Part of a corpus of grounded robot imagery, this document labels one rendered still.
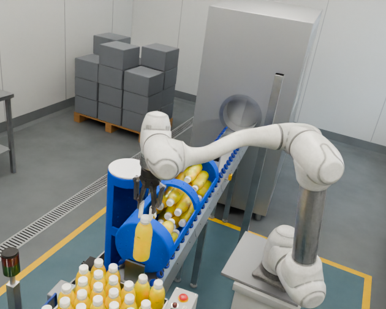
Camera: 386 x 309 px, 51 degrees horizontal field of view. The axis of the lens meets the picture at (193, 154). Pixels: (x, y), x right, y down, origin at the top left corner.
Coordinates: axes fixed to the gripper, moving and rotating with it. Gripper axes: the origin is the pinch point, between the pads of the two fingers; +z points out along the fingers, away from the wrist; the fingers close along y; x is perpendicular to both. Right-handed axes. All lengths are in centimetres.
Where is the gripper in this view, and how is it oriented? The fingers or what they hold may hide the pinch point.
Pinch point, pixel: (146, 211)
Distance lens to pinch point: 160.0
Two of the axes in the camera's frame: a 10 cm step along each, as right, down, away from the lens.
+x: -3.4, 3.8, -8.6
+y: -9.3, -2.8, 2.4
